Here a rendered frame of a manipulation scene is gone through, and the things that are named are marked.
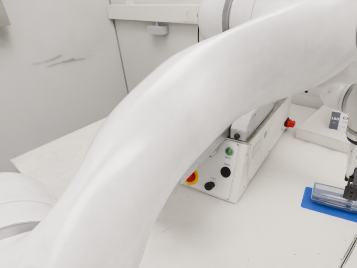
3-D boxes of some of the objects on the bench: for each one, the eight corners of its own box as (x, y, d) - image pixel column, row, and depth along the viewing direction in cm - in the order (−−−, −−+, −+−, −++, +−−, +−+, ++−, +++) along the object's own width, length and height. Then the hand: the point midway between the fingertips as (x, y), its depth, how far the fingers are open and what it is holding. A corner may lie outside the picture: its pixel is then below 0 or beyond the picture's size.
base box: (218, 113, 140) (217, 80, 132) (296, 128, 120) (301, 91, 112) (150, 172, 104) (143, 132, 95) (246, 209, 84) (248, 162, 75)
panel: (154, 173, 102) (161, 123, 99) (229, 201, 87) (240, 143, 83) (151, 174, 101) (158, 123, 98) (227, 203, 85) (238, 143, 82)
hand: (350, 185), depth 77 cm, fingers open, 7 cm apart
